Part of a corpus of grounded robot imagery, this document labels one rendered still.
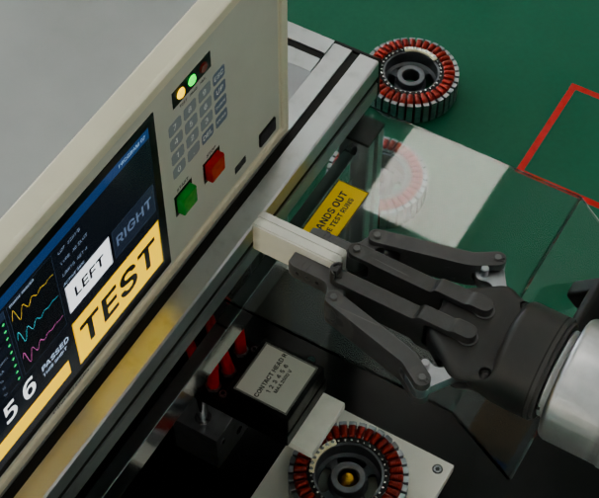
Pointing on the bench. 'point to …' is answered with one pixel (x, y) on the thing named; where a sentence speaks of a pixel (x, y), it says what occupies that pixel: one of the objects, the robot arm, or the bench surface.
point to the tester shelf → (208, 265)
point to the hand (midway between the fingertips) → (299, 249)
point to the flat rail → (170, 405)
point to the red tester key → (214, 166)
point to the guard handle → (589, 299)
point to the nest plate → (434, 473)
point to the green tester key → (187, 199)
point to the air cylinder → (208, 434)
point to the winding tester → (109, 131)
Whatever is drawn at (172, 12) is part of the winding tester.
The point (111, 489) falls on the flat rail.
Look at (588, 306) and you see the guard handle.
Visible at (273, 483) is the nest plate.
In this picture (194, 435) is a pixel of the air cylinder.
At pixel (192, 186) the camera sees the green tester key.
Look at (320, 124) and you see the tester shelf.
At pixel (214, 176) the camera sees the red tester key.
